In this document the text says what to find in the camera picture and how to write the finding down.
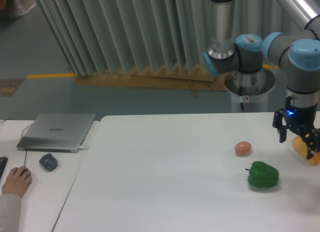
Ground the black pedestal cable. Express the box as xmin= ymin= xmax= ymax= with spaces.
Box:
xmin=238 ymin=86 xmax=245 ymax=113

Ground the clear plastic bag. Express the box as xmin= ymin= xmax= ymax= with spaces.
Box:
xmin=8 ymin=0 xmax=37 ymax=18

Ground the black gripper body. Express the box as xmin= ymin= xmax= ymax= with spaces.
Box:
xmin=272 ymin=96 xmax=320 ymax=139

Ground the brown egg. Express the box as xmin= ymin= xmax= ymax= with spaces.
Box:
xmin=234 ymin=141 xmax=252 ymax=156

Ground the green bell pepper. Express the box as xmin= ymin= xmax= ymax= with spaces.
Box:
xmin=246 ymin=161 xmax=280 ymax=188

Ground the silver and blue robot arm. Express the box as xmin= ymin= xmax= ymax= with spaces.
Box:
xmin=203 ymin=0 xmax=320 ymax=159

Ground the white laptop cable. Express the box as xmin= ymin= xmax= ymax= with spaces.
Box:
xmin=79 ymin=120 xmax=100 ymax=150

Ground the brown cardboard sheet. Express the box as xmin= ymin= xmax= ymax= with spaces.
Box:
xmin=73 ymin=64 xmax=227 ymax=94

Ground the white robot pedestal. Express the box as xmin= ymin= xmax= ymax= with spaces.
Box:
xmin=224 ymin=68 xmax=276 ymax=113

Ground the pale green curtain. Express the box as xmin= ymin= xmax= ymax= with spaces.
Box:
xmin=36 ymin=0 xmax=320 ymax=76

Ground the black keyboard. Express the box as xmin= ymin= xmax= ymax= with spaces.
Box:
xmin=0 ymin=157 xmax=8 ymax=179

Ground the black mouse cable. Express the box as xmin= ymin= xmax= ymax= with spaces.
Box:
xmin=20 ymin=126 xmax=32 ymax=167

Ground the person's hand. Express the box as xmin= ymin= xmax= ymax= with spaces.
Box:
xmin=1 ymin=166 xmax=32 ymax=198

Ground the dark grey small gadget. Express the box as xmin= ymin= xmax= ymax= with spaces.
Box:
xmin=39 ymin=153 xmax=58 ymax=172

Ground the beige sleeved forearm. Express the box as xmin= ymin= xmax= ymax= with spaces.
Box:
xmin=0 ymin=194 xmax=21 ymax=232

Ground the silver closed laptop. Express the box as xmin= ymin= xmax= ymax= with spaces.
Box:
xmin=16 ymin=113 xmax=95 ymax=153

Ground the orange bread loaf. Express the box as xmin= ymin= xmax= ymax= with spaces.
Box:
xmin=292 ymin=136 xmax=320 ymax=166

